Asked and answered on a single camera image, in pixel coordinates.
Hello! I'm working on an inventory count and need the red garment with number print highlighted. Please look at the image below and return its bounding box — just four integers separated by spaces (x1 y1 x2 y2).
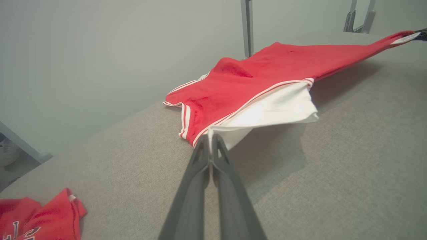
0 188 87 240

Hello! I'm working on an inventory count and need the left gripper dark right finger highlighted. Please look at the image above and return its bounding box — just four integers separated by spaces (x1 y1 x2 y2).
211 133 267 240

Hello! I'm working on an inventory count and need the grey partition post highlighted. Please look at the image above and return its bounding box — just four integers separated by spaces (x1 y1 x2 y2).
343 0 358 33
240 0 255 59
361 0 377 34
0 122 54 164

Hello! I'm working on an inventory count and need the grey fabric sofa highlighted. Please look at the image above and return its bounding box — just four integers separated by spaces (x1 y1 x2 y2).
0 32 427 240

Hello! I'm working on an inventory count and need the red garment with white panel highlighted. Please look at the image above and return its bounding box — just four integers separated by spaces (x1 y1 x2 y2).
163 29 423 149

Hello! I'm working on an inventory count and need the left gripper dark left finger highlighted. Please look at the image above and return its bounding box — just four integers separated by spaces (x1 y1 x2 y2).
158 133 211 240

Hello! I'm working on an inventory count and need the white partition panel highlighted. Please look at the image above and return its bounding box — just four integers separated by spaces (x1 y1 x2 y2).
253 0 427 44
0 0 243 157

